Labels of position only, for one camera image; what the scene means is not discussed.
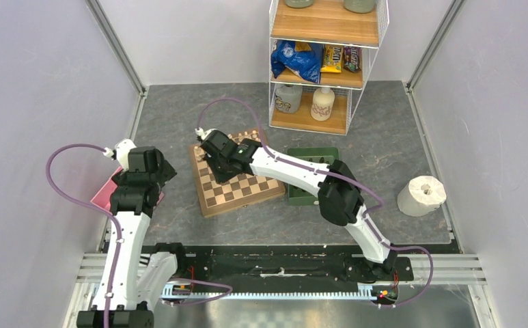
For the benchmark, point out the green glass jar left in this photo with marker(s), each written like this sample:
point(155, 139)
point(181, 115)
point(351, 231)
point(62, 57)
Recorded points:
point(299, 4)

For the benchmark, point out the pink box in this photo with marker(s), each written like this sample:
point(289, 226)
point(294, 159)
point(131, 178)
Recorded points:
point(105, 199)

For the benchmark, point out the blue snack bag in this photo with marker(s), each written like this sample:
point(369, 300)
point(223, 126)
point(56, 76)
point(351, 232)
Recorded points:
point(304, 59)

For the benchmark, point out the brown candy bag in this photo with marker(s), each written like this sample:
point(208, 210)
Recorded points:
point(352, 59)

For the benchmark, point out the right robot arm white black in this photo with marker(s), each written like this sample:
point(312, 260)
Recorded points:
point(335, 187)

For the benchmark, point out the green glass jar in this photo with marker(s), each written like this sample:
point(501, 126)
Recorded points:
point(359, 6)
point(299, 4)

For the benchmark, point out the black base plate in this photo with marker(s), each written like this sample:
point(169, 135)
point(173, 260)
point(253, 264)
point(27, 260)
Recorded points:
point(344, 262)

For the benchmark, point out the green tray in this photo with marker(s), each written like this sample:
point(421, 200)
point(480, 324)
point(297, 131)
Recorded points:
point(326, 155)

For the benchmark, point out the green glass jar right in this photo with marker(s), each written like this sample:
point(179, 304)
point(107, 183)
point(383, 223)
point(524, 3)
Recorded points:
point(359, 6)

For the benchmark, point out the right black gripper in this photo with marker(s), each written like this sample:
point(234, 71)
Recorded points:
point(220, 177)

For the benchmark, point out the white paper roll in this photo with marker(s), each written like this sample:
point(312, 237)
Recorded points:
point(421, 195)

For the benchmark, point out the wire shelf with wood boards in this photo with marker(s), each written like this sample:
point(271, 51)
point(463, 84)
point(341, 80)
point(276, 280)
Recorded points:
point(326, 23)

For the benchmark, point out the clear patterned jug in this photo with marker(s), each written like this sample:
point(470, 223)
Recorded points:
point(287, 98)

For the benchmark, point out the yellow candy bag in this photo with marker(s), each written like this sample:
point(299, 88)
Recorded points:
point(332, 59)

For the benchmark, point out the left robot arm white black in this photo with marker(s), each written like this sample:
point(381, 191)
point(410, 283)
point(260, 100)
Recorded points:
point(125, 297)

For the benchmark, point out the cream patterned bottle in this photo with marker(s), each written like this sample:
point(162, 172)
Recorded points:
point(322, 104)

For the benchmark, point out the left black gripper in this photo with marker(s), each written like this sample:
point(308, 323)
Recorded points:
point(164, 171)

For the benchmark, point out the wooden chess board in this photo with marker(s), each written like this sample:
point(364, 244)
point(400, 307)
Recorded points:
point(240, 191)

